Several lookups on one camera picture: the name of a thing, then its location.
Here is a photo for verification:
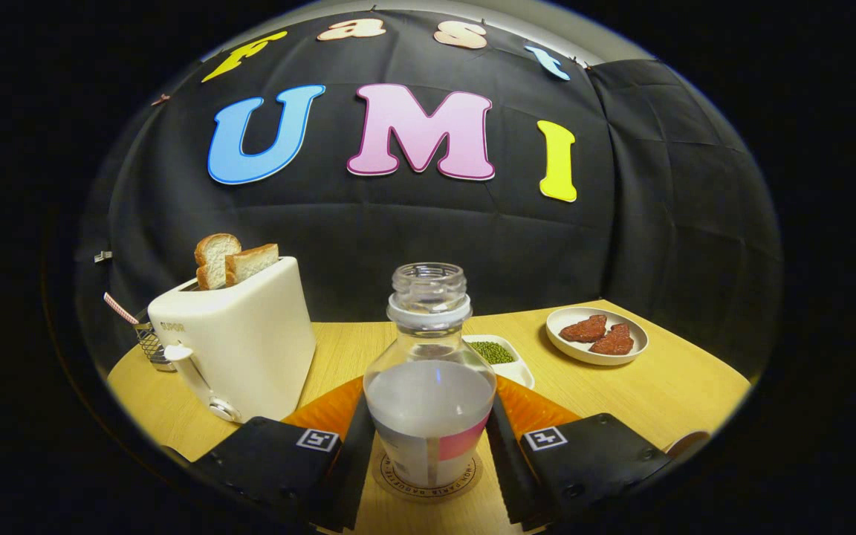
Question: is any clear juice bottle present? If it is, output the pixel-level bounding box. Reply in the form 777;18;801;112
363;262;497;489

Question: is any red meat piece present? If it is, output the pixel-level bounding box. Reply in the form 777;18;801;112
588;323;635;356
559;314;608;343

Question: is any beige cup with handle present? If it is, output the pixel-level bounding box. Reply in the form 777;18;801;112
664;431;711;458

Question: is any round cork coaster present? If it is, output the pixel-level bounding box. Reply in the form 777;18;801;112
373;435;484;502

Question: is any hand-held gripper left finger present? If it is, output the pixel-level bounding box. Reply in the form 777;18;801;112
190;375;377;532

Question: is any wire mesh holder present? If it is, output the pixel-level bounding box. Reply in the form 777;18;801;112
134;321;176;372

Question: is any toasted bread slice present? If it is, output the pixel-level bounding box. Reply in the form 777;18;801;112
224;244;280;288
194;233;242;291

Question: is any pink striped straw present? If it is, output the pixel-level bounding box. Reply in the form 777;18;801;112
103;292;140;325

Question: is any white divided bean dish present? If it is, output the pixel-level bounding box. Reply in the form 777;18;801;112
461;334;536;390

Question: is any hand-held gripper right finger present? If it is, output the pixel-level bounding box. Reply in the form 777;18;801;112
487;375;674;532

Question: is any white toaster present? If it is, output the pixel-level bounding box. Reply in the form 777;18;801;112
147;256;317;424

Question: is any white round plate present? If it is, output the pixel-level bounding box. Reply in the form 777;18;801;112
545;307;649;366

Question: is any wooden table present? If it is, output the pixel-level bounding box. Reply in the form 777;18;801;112
106;299;752;535

